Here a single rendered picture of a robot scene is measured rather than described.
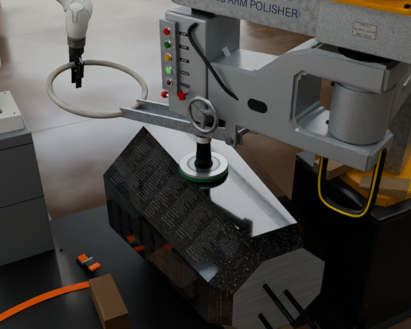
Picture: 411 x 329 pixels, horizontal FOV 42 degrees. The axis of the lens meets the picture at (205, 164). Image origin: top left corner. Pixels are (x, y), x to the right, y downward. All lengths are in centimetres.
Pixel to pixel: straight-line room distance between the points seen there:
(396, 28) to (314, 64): 30
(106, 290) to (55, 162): 154
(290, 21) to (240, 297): 102
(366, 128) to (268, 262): 62
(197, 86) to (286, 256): 72
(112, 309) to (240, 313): 80
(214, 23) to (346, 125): 60
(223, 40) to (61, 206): 197
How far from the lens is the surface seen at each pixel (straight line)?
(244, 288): 203
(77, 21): 268
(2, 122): 285
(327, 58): 170
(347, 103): 172
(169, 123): 229
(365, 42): 160
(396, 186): 240
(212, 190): 223
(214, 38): 198
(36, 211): 309
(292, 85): 179
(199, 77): 201
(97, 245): 324
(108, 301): 275
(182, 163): 235
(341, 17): 162
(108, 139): 430
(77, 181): 384
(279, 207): 215
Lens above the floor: 212
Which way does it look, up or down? 33 degrees down
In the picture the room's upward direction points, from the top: straight up
